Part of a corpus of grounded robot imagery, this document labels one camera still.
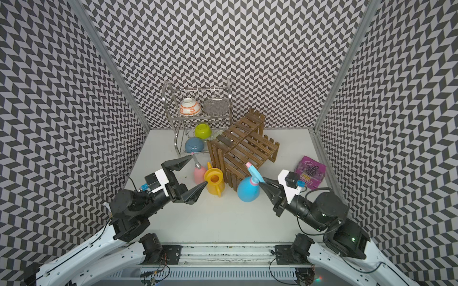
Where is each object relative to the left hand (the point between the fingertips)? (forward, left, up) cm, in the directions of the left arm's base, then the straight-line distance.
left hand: (199, 169), depth 53 cm
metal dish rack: (+37, +8, -11) cm, 40 cm away
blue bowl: (+36, +14, -32) cm, 51 cm away
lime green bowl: (+47, +10, -32) cm, 57 cm away
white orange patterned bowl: (+41, +12, -9) cm, 44 cm away
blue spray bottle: (-3, -15, -7) cm, 17 cm away
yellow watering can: (+14, 0, -30) cm, 33 cm away
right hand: (-3, -19, -6) cm, 20 cm away
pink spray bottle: (+15, +7, -29) cm, 34 cm away
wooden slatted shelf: (+32, -14, -27) cm, 44 cm away
